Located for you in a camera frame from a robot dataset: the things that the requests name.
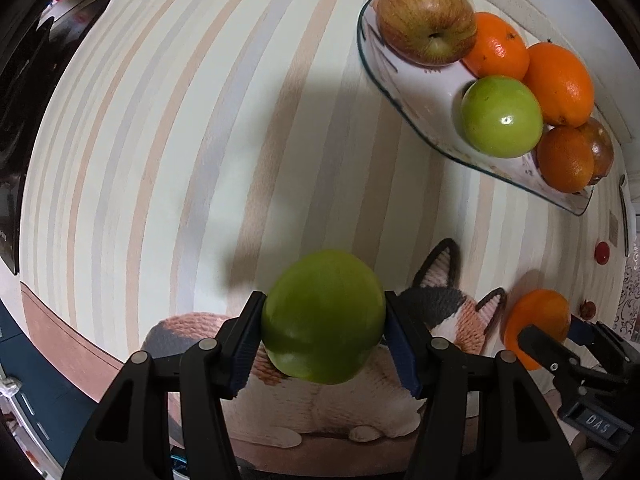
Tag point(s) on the small orange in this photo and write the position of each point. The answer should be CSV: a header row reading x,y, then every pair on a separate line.
x,y
565,160
498,49

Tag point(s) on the yellowish red apple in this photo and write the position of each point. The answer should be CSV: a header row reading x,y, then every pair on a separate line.
x,y
428,33

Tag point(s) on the floral ceramic plate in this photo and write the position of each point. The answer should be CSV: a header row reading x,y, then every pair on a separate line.
x,y
429,100

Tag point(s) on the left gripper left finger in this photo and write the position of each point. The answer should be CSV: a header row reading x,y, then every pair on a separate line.
x,y
127,436

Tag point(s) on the dark red apple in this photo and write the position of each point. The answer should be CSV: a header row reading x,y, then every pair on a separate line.
x,y
601,146

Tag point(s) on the large orange with stem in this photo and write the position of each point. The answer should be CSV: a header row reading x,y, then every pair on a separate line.
x,y
561,84

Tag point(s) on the orange mandarin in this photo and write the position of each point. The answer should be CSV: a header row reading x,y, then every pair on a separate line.
x,y
544,308

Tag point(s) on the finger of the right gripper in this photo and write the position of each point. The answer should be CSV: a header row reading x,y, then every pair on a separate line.
x,y
613,353
549,353

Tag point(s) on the small green apple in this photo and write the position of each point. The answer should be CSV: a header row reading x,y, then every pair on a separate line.
x,y
323,317

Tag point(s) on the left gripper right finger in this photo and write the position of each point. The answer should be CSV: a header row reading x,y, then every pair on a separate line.
x,y
484,417

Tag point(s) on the red cherry tomato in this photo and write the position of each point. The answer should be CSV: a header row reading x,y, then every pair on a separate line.
x,y
602,253

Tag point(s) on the cherry tomato with stem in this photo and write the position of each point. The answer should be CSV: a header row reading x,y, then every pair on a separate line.
x,y
587,310

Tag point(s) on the striped table mat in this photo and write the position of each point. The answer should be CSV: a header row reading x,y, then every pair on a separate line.
x,y
194,148

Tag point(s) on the large green apple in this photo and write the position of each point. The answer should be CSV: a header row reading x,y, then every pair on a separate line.
x,y
501,117

